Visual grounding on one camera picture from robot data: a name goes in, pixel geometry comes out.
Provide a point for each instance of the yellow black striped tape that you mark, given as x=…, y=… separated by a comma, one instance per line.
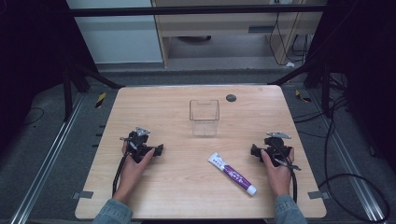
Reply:
x=100, y=100
x=302, y=97

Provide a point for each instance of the person's right hand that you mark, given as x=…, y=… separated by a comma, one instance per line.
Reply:
x=278, y=177

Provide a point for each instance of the white cabinet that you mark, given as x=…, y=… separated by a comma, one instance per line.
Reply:
x=118, y=37

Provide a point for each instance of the white purple toothpaste tube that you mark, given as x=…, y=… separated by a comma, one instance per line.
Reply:
x=233, y=174

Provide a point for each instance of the grey round table grommet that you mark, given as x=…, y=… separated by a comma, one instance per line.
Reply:
x=231, y=98

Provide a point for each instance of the white plug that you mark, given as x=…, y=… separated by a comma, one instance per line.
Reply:
x=290, y=64

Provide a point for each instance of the person's left hand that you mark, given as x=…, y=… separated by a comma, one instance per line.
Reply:
x=132, y=175

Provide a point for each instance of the clear plastic container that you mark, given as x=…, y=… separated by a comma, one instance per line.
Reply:
x=204, y=118

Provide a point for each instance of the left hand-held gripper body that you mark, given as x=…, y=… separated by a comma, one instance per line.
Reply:
x=139, y=146

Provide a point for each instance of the black horizontal frame bar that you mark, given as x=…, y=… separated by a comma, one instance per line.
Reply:
x=193, y=10

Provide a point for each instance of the grey tape piece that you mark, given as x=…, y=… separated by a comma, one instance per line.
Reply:
x=83, y=194
x=317, y=195

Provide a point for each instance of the black metal stand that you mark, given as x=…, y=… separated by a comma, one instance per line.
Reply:
x=314, y=74
x=77, y=77

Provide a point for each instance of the aluminium floor rail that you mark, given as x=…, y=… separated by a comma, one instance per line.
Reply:
x=348, y=155
x=46, y=158

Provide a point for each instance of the black curtain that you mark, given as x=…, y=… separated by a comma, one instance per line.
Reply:
x=31, y=62
x=364, y=62

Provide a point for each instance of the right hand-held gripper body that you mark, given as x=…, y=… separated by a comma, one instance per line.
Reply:
x=275, y=149

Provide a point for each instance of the light wooden desk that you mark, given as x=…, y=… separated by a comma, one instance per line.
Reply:
x=218, y=23

